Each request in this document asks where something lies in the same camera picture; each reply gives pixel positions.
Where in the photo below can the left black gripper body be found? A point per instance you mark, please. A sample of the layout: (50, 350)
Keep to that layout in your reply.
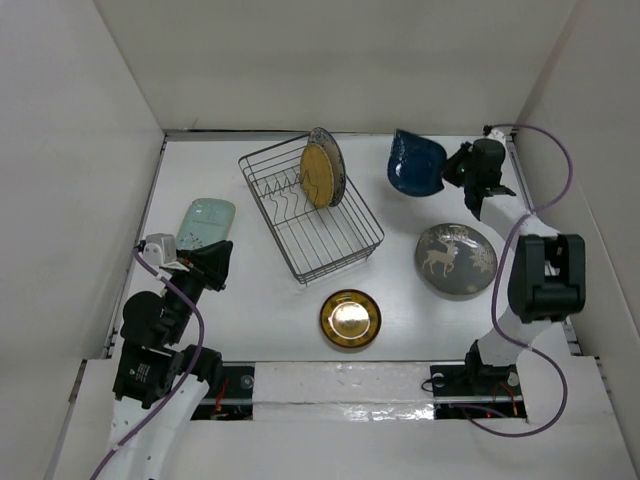
(192, 280)

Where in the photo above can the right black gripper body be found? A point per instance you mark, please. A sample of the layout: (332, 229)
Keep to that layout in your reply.
(471, 178)

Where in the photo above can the light green rectangular plate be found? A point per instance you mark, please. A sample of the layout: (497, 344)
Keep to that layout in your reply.
(206, 221)

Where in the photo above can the dark blue leaf dish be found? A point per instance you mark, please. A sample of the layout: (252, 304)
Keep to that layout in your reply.
(414, 165)

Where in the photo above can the grey deer plate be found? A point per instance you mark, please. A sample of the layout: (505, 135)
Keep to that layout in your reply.
(456, 259)

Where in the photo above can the round bamboo woven plate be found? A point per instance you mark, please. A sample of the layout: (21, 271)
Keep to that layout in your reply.
(316, 175)

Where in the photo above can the blue floral round plate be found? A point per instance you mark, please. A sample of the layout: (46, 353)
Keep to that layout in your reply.
(328, 143)

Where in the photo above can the gold and black plate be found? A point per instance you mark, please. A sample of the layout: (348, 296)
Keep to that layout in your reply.
(350, 319)

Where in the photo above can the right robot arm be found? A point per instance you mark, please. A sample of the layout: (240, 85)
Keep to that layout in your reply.
(547, 282)

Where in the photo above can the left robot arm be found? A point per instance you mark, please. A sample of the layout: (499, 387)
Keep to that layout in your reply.
(164, 369)

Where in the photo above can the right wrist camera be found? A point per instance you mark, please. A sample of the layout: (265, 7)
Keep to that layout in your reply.
(493, 133)

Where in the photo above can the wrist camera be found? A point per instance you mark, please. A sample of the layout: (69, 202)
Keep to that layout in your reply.
(493, 133)
(159, 249)

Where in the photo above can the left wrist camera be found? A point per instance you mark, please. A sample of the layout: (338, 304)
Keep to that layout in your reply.
(159, 249)

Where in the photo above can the grey wire dish rack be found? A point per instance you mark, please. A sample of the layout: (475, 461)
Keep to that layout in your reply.
(314, 242)

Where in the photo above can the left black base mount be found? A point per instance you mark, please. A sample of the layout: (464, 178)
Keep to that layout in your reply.
(232, 399)

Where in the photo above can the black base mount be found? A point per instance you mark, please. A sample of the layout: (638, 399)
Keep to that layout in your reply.
(232, 399)
(459, 394)

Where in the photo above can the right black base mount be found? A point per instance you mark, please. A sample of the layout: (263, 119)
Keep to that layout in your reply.
(459, 394)

